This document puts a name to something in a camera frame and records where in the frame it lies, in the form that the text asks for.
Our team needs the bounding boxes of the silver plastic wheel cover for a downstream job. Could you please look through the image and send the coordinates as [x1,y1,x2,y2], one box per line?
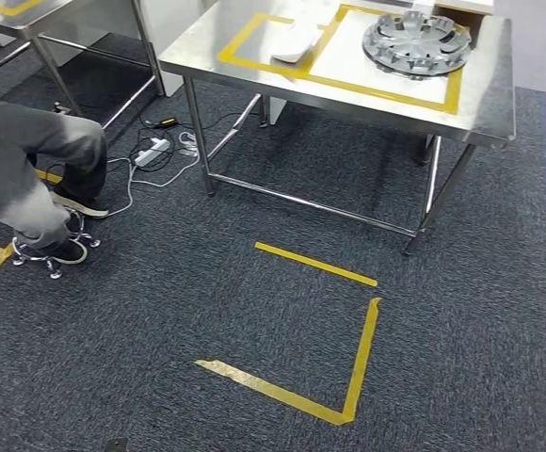
[361,9,473,81]

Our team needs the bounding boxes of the white curved plastic part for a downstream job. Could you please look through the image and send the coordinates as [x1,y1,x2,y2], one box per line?
[271,17,325,65]

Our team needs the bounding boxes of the stainless steel workbench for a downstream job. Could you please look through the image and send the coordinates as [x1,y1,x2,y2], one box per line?
[158,0,517,257]

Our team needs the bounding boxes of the long yellow floor tape strip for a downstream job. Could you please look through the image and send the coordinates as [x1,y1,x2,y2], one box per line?
[254,241,379,289]

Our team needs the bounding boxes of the white power strip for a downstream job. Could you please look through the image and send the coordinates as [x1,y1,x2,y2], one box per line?
[134,137,172,168]

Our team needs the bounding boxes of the white partition panel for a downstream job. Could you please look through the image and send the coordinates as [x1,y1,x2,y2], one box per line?
[140,0,218,98]

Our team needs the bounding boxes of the chrome chair base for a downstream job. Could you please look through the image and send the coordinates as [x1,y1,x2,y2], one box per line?
[11,210,102,281]

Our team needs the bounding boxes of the short yellow floor tape strip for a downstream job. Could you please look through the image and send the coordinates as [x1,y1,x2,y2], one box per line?
[35,168,63,186]

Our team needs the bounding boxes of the person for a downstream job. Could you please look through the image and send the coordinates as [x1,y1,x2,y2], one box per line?
[0,93,110,266]

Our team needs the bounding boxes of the steel side table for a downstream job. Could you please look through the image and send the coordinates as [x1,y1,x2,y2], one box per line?
[0,0,166,132]

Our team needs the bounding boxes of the yellow side table tape marking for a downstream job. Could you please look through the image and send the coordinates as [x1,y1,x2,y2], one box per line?
[0,0,44,18]

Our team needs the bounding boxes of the white floor cable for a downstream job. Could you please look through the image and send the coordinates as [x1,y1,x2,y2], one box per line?
[105,131,202,219]

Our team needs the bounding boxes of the black floor cable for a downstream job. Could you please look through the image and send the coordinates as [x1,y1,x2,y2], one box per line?
[44,108,260,186]

